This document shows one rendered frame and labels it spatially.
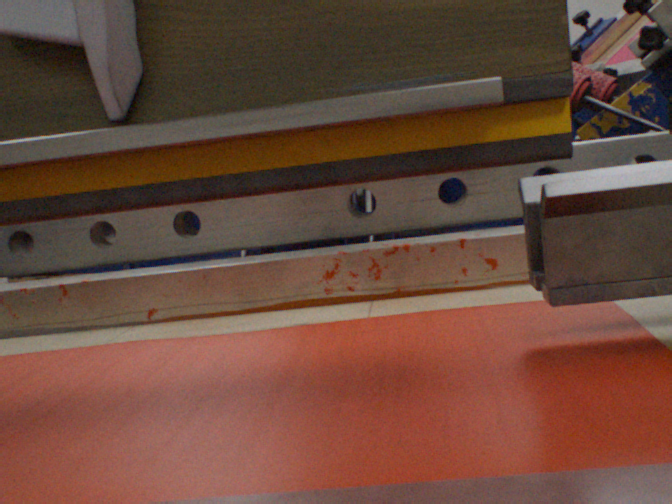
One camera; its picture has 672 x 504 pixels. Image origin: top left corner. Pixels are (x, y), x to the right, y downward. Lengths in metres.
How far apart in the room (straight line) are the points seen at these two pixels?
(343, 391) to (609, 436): 0.11
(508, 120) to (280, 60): 0.10
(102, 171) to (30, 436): 0.11
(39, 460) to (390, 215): 0.33
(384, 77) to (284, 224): 0.27
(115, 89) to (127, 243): 0.29
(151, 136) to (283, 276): 0.21
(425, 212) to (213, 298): 0.17
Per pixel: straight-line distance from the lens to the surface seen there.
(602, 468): 0.22
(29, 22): 0.32
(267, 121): 0.29
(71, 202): 0.34
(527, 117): 0.31
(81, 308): 0.53
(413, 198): 0.54
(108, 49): 0.30
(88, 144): 0.31
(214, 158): 0.31
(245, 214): 0.55
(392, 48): 0.30
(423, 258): 0.47
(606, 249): 0.32
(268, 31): 0.30
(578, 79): 0.92
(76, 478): 0.27
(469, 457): 0.23
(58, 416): 0.34
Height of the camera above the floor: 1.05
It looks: 7 degrees down
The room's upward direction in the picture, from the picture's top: 7 degrees counter-clockwise
